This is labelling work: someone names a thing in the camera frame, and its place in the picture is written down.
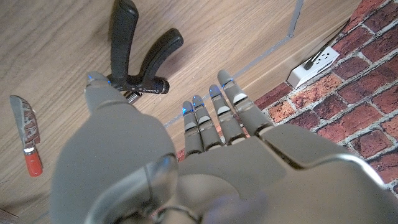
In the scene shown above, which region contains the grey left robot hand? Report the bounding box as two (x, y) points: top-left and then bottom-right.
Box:
(49, 69), (398, 224)

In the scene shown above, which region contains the black grip strengthener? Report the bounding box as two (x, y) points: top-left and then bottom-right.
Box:
(106, 0), (185, 105)

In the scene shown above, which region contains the grey tape line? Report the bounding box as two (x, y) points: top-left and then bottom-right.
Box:
(163, 0), (305, 129)

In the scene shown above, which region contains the white power strip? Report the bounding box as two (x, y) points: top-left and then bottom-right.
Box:
(286, 45), (340, 89)

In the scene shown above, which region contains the brick print backdrop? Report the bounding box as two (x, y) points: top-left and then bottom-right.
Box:
(175, 0), (398, 197)

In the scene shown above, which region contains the red handled knife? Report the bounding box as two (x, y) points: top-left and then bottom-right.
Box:
(9, 95), (44, 178)

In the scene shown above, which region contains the black plug with cable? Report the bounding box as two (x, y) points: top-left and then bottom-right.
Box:
(303, 17), (353, 71)

